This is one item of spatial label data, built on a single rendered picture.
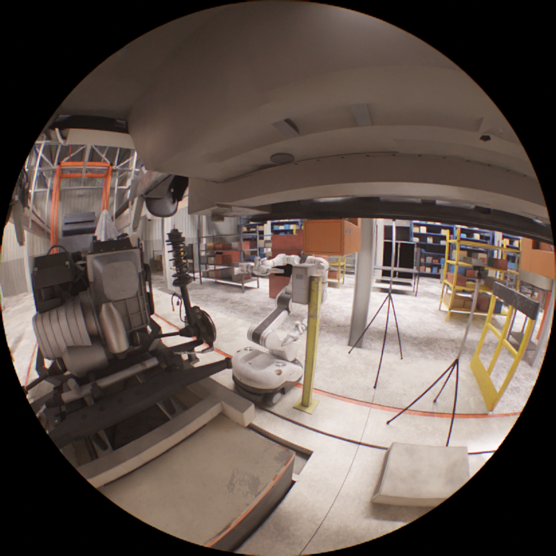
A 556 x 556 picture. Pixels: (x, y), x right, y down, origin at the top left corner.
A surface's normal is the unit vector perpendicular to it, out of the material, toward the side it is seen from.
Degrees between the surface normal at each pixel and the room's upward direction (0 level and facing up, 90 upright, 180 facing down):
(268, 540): 0
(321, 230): 90
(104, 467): 0
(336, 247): 90
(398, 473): 0
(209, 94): 106
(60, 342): 90
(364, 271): 90
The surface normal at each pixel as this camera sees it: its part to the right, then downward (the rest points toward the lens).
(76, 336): 0.69, 0.14
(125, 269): 0.85, 0.10
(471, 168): -0.52, 0.30
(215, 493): 0.00, -0.98
